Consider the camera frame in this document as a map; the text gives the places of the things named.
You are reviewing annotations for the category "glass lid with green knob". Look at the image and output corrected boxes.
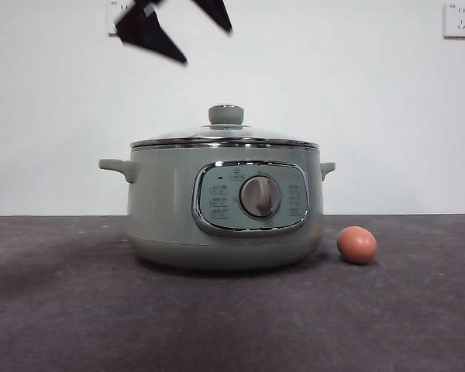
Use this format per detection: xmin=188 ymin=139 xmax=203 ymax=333
xmin=130 ymin=104 xmax=319 ymax=150

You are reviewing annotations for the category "brown egg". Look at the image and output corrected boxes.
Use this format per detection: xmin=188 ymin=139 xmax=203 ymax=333
xmin=336 ymin=226 xmax=379 ymax=266

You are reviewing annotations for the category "pale green electric pot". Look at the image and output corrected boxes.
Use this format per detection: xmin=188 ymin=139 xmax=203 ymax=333
xmin=98 ymin=143 xmax=337 ymax=271

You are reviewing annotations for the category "white wall socket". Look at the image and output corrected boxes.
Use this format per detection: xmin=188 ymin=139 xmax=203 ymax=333
xmin=107 ymin=0 xmax=143 ymax=39
xmin=443 ymin=3 xmax=465 ymax=40

